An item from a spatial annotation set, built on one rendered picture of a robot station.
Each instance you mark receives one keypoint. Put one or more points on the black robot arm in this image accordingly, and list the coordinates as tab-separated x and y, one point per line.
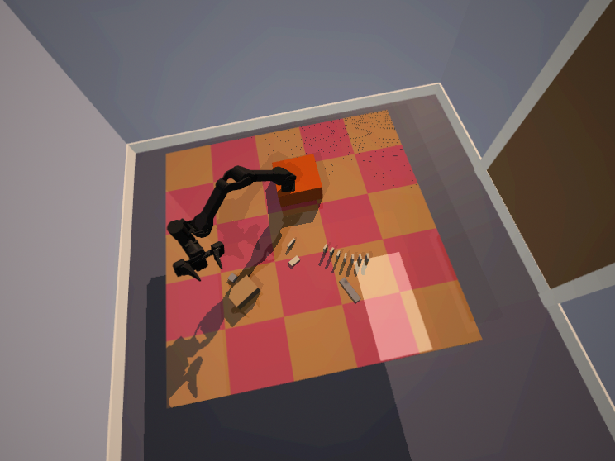
201	225

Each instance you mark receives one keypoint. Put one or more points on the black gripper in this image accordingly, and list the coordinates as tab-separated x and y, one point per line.
196	253

